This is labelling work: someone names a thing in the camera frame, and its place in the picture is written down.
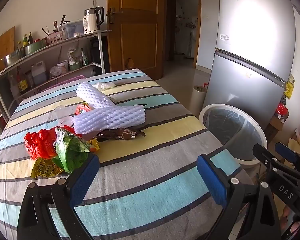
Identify green metal basin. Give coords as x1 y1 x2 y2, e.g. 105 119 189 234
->
24 38 48 55

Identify white electric kettle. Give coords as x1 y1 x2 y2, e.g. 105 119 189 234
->
83 6 105 35

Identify white round trash bin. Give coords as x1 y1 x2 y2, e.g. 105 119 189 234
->
199 103 268 169

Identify steel basin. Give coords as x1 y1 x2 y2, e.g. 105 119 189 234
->
0 49 25 68

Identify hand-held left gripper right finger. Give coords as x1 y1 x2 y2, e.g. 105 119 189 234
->
197 154 282 240

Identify clear plastic cup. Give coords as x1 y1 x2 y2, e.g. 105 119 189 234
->
55 106 74 127

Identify black appliance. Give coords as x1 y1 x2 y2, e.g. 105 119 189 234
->
90 36 108 68

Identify wooden door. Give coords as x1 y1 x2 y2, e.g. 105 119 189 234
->
106 0 165 79

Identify green packet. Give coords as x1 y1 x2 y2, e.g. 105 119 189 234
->
81 49 90 66

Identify pink plastic tub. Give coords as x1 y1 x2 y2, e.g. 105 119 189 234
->
37 74 87 93

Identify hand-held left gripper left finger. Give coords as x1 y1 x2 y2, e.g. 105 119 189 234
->
17 153 100 240

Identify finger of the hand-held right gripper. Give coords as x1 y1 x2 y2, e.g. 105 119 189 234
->
275 142 300 175
252 144 294 180

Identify small white bucket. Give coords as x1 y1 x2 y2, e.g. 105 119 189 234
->
56 60 69 77

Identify green snack wrapper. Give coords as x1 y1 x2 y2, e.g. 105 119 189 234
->
52 127 92 173

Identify striped tablecloth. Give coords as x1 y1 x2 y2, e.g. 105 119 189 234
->
0 69 253 240

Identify white plastic jug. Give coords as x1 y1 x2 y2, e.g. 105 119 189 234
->
31 61 47 85

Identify red plastic bag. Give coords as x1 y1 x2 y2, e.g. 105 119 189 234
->
24 127 77 160

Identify sauce bottle with yellow label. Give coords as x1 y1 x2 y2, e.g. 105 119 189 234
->
16 66 28 94

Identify pink utensil basket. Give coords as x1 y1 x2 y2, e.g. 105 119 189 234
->
47 30 65 43

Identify wooden cutting board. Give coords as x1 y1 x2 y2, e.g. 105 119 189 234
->
0 27 15 65

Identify red-lidded jelly cup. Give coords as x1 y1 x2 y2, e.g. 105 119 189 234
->
76 102 94 116

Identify crumpled clear plastic bag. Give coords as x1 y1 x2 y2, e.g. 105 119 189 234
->
92 81 115 92

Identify white foam fruit net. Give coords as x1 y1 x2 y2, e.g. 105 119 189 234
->
73 105 146 134
75 81 116 110

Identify clear storage box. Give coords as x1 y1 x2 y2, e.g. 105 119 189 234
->
64 19 85 37

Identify bunched plastic bags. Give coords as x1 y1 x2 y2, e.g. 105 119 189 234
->
67 47 82 64

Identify metal shelf rack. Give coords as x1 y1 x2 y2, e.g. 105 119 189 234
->
0 29 113 123

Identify brown coffee packet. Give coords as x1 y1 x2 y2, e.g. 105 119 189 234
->
94 127 146 141

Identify clear bag of food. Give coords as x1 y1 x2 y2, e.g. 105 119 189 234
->
49 66 65 80

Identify gold foil wrapper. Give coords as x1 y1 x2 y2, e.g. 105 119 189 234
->
31 157 64 179

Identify red bag in box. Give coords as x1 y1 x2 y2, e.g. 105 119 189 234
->
277 103 289 120

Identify person's right hand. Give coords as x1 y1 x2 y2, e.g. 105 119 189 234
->
280 204 300 240

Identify silver refrigerator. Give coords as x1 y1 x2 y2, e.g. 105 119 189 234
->
202 0 297 130

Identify cardboard box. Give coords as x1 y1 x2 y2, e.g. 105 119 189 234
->
266 110 290 132

